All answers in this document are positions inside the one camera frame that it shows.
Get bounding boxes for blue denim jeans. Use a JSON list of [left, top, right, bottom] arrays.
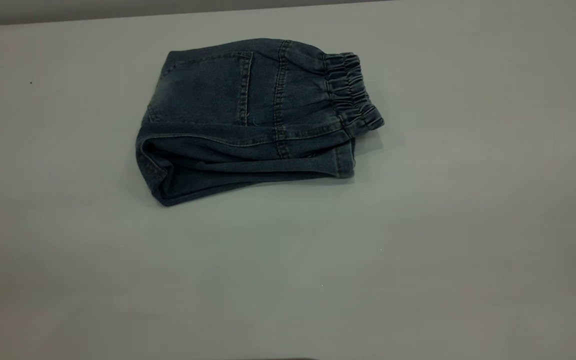
[[135, 37, 385, 207]]

